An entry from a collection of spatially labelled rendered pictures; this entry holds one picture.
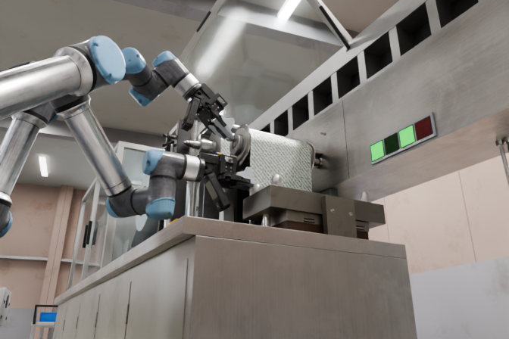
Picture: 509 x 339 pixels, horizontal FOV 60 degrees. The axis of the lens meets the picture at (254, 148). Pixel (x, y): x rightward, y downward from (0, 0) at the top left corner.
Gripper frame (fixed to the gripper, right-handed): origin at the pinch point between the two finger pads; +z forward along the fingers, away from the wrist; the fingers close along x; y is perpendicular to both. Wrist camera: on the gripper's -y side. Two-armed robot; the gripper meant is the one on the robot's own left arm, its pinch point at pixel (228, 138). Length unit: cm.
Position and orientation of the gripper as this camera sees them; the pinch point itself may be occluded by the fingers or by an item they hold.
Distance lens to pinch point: 147.6
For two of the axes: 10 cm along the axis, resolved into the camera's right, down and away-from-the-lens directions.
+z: 6.7, 7.4, 0.8
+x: -4.8, 3.5, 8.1
